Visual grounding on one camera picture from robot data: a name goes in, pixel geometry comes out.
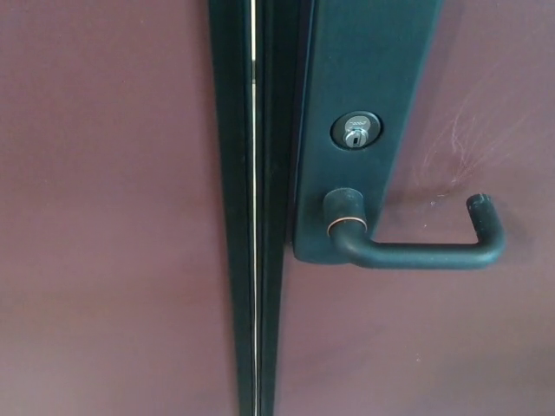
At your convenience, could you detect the plain maroon door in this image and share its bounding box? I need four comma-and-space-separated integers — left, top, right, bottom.
0, 0, 242, 416

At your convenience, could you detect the maroon door with handle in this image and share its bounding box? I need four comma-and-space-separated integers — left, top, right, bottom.
272, 0, 555, 416

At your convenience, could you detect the black door edge strip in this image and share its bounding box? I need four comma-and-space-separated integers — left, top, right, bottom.
206, 0, 262, 416
252, 0, 320, 416

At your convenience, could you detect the black lever door handle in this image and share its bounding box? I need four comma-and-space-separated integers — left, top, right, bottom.
322, 186, 508, 271

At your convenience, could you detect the silver lock cylinder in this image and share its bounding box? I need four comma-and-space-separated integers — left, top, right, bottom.
330, 110, 384, 150

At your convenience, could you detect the black handle backplate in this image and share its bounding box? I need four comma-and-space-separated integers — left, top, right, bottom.
292, 0, 446, 265

